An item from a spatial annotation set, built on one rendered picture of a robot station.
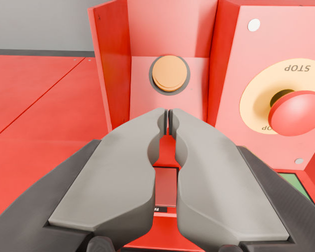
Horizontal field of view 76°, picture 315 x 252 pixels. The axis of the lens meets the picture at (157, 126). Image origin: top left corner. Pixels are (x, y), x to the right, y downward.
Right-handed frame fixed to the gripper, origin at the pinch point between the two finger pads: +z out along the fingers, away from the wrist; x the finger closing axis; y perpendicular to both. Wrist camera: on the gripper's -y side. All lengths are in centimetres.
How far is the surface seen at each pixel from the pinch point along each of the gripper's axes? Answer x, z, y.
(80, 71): -31, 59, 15
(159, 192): -0.5, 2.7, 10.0
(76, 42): -43, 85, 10
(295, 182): 13.1, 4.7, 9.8
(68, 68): -37, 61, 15
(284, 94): 9.2, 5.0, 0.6
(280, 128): 8.7, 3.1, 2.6
